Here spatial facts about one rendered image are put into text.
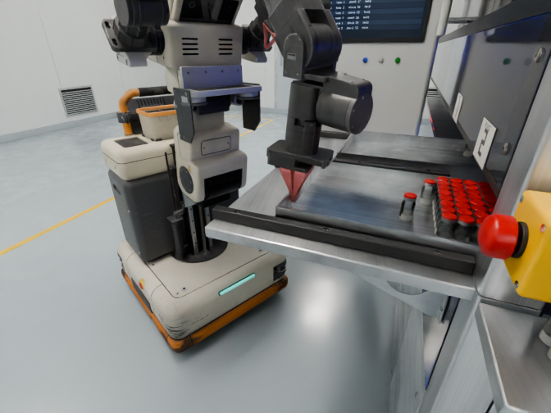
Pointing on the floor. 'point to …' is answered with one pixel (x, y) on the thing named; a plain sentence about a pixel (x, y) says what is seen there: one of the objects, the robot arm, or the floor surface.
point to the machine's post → (493, 277)
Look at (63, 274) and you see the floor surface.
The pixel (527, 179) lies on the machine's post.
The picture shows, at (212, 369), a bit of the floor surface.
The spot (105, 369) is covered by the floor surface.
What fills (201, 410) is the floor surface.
